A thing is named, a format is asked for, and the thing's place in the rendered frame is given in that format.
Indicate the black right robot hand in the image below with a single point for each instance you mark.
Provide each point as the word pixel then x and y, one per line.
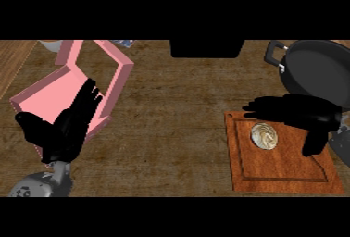
pixel 300 112

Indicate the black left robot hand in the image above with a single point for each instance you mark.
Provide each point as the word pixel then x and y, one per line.
pixel 63 132

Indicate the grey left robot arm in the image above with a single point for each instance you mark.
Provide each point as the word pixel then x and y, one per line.
pixel 43 182

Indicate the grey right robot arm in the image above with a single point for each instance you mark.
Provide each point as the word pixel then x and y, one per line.
pixel 339 142

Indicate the cream frosted cupcake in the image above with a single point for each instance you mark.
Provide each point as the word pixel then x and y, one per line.
pixel 264 136

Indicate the brown wooden cutting board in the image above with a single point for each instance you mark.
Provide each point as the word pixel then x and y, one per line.
pixel 277 166

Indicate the pink open box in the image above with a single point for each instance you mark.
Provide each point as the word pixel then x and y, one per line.
pixel 68 92

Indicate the black appliance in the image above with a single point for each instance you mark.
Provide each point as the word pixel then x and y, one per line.
pixel 205 48

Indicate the blue patterned object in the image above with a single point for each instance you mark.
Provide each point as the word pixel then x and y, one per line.
pixel 124 43

